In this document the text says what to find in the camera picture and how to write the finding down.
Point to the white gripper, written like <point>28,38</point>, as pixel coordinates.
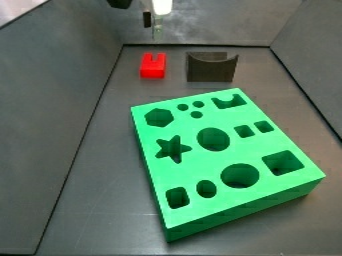
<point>161,7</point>

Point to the red double-square block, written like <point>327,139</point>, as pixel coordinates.
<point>152,65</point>

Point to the green shape-sorting board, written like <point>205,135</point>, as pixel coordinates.
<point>220,162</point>

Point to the black L-shaped cradle stand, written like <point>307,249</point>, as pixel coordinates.
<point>209,66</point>

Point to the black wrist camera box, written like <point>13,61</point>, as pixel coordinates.
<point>120,4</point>

